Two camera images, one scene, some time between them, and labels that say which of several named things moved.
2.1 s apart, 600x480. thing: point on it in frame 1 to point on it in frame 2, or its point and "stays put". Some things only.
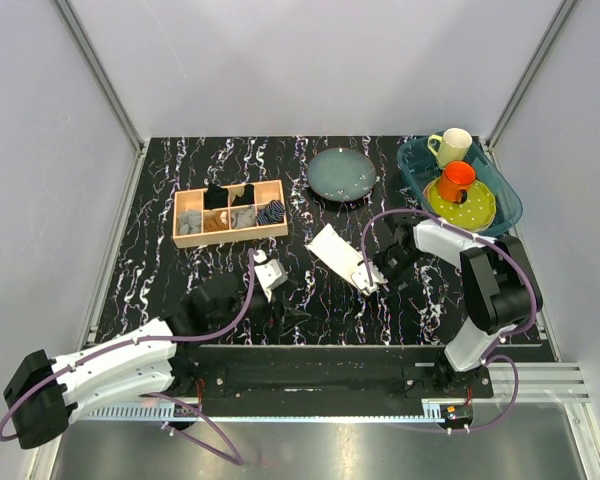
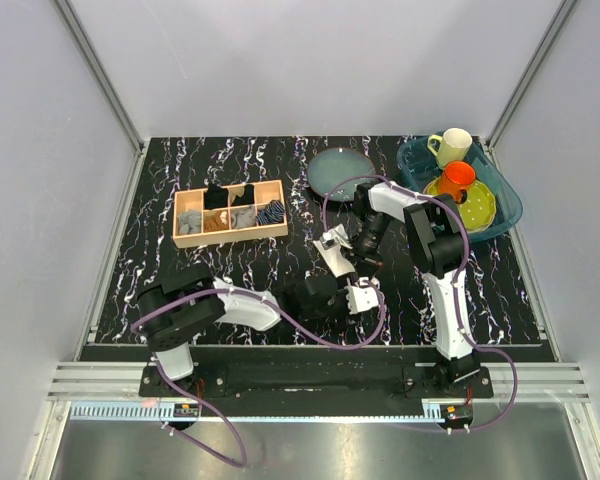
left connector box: [181, 410] stays put
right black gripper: [392, 282] to [366, 261]
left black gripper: [287, 318] to [346, 312]
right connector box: [456, 415] stays put
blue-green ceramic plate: [341, 174] stays put
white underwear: [338, 252] stays put
